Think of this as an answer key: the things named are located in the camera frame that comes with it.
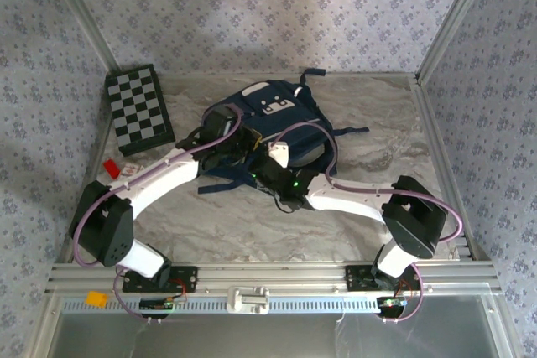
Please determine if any aluminium rail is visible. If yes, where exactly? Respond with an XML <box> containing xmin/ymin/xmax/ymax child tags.
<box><xmin>157</xmin><ymin>71</ymin><xmax>419</xmax><ymax>81</ymax></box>
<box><xmin>56</xmin><ymin>75</ymin><xmax>121</xmax><ymax>265</ymax></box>
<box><xmin>413</xmin><ymin>75</ymin><xmax>492</xmax><ymax>262</ymax></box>
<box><xmin>45</xmin><ymin>261</ymin><xmax>503</xmax><ymax>294</ymax></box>

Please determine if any playing card box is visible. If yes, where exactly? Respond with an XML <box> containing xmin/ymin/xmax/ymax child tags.
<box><xmin>120</xmin><ymin>160</ymin><xmax>146</xmax><ymax>178</ymax></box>

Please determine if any white plastic latch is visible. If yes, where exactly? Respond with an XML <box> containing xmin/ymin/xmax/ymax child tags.
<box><xmin>226</xmin><ymin>285</ymin><xmax>271</xmax><ymax>315</ymax></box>

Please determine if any aluminium left side rail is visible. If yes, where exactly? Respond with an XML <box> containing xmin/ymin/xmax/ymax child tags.
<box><xmin>56</xmin><ymin>75</ymin><xmax>121</xmax><ymax>265</ymax></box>

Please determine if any aluminium right corner post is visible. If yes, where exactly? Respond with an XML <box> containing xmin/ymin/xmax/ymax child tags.
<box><xmin>414</xmin><ymin>0</ymin><xmax>500</xmax><ymax>86</ymax></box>

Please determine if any aluminium back rail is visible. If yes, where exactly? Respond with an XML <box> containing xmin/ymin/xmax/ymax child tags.
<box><xmin>157</xmin><ymin>71</ymin><xmax>419</xmax><ymax>81</ymax></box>

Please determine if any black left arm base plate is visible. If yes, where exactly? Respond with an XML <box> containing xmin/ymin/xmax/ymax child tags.
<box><xmin>122</xmin><ymin>265</ymin><xmax>199</xmax><ymax>294</ymax></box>

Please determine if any black grey chessboard box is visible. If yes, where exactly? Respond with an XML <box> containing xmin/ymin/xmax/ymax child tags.
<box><xmin>103</xmin><ymin>64</ymin><xmax>176</xmax><ymax>158</ymax></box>

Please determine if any navy blue backpack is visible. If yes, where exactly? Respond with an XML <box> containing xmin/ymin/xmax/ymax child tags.
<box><xmin>175</xmin><ymin>68</ymin><xmax>370</xmax><ymax>195</ymax></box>

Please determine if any aluminium front rail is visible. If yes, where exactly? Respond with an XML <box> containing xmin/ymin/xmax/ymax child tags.
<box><xmin>45</xmin><ymin>261</ymin><xmax>503</xmax><ymax>294</ymax></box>

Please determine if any grey slotted cable duct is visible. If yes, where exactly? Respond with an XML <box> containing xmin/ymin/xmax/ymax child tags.
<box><xmin>62</xmin><ymin>297</ymin><xmax>498</xmax><ymax>315</ymax></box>

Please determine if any grey metal panel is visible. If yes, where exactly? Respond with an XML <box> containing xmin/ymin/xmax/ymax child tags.
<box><xmin>45</xmin><ymin>311</ymin><xmax>504</xmax><ymax>358</ymax></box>

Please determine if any right circuit board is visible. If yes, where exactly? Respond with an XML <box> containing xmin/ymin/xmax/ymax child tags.
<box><xmin>376</xmin><ymin>296</ymin><xmax>408</xmax><ymax>309</ymax></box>

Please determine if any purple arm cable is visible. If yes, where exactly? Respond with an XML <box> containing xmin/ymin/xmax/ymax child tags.
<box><xmin>73</xmin><ymin>106</ymin><xmax>244</xmax><ymax>269</ymax></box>
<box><xmin>270</xmin><ymin>121</ymin><xmax>466</xmax><ymax>244</ymax></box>

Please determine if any aluminium right side rail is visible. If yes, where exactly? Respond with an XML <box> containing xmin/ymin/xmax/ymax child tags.
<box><xmin>413</xmin><ymin>75</ymin><xmax>492</xmax><ymax>262</ymax></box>

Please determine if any circuit board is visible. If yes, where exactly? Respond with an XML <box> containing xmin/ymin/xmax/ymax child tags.
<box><xmin>138</xmin><ymin>297</ymin><xmax>175</xmax><ymax>312</ymax></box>
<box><xmin>376</xmin><ymin>296</ymin><xmax>408</xmax><ymax>309</ymax></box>

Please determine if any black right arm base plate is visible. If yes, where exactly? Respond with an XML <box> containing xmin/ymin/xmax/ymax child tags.
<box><xmin>344</xmin><ymin>265</ymin><xmax>423</xmax><ymax>292</ymax></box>

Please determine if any left circuit board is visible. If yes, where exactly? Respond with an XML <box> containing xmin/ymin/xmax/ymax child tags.
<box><xmin>138</xmin><ymin>297</ymin><xmax>175</xmax><ymax>312</ymax></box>

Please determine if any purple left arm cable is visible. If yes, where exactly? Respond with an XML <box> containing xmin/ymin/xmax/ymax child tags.
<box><xmin>73</xmin><ymin>106</ymin><xmax>244</xmax><ymax>269</ymax></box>

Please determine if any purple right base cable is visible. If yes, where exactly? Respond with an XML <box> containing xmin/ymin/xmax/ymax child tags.
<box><xmin>379</xmin><ymin>263</ymin><xmax>425</xmax><ymax>324</ymax></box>

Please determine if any orange block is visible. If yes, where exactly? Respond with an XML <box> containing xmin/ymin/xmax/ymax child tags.
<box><xmin>85</xmin><ymin>291</ymin><xmax>109</xmax><ymax>308</ymax></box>

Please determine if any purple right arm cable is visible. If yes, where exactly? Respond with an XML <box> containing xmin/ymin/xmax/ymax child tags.
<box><xmin>270</xmin><ymin>121</ymin><xmax>466</xmax><ymax>244</ymax></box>

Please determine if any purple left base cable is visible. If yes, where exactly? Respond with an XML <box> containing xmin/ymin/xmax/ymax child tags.
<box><xmin>112</xmin><ymin>267</ymin><xmax>188</xmax><ymax>324</ymax></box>

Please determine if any aluminium corner post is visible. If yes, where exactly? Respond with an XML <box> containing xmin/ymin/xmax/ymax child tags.
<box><xmin>39</xmin><ymin>0</ymin><xmax>123</xmax><ymax>76</ymax></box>
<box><xmin>414</xmin><ymin>0</ymin><xmax>500</xmax><ymax>86</ymax></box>

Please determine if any aluminium left corner post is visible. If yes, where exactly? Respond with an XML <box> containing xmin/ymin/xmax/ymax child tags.
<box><xmin>39</xmin><ymin>0</ymin><xmax>123</xmax><ymax>76</ymax></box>

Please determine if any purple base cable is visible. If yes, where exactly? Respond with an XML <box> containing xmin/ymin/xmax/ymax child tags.
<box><xmin>112</xmin><ymin>267</ymin><xmax>188</xmax><ymax>324</ymax></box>
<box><xmin>379</xmin><ymin>263</ymin><xmax>425</xmax><ymax>324</ymax></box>

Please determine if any small red block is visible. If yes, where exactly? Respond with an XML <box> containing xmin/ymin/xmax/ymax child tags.
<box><xmin>102</xmin><ymin>158</ymin><xmax>122</xmax><ymax>179</ymax></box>

